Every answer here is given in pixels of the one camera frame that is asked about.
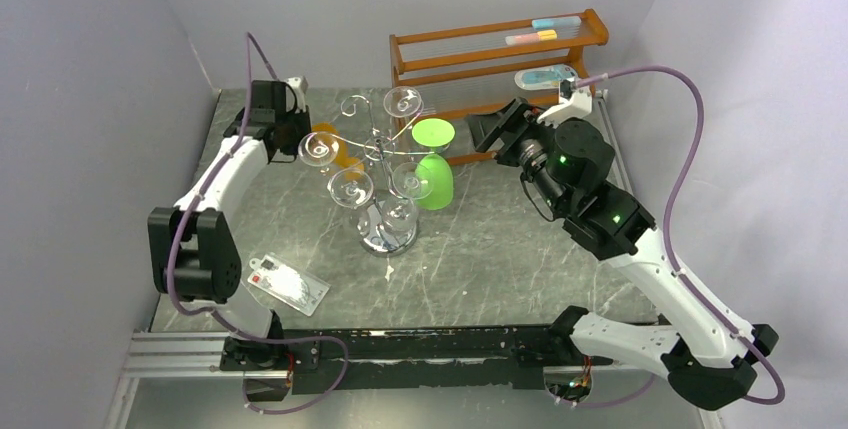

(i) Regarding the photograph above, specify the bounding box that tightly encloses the chrome wine glass rack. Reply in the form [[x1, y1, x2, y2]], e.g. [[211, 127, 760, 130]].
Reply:
[[338, 94, 419, 258]]

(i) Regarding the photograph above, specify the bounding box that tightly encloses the green plastic wine glass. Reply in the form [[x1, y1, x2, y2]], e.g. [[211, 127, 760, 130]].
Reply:
[[412, 118, 456, 211]]

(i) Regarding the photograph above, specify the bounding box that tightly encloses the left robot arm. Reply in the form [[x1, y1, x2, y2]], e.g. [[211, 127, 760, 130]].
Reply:
[[147, 76, 312, 369]]

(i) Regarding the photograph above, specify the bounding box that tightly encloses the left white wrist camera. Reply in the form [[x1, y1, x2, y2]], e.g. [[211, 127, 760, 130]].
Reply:
[[284, 76, 308, 113]]

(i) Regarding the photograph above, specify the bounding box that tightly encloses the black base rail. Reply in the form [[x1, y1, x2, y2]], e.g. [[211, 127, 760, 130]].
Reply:
[[218, 324, 586, 395]]

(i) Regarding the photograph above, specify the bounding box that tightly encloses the orange wooden shelf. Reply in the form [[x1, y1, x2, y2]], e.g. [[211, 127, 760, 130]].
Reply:
[[389, 9, 609, 165]]

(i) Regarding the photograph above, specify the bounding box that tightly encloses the white blue blister pack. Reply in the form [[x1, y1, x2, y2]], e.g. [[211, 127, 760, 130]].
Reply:
[[514, 64, 579, 91]]

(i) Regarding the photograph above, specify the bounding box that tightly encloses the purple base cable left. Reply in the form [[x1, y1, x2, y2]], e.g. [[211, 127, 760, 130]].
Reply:
[[211, 309, 350, 416]]

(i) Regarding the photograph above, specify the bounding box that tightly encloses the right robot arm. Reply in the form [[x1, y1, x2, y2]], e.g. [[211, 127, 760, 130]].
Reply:
[[466, 98, 779, 411]]

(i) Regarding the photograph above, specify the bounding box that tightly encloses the white packaged card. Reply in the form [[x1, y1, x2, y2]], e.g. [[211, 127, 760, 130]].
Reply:
[[247, 254, 330, 317]]

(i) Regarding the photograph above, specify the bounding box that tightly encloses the orange plastic wine glass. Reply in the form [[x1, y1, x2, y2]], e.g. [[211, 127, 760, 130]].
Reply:
[[308, 123, 365, 177]]

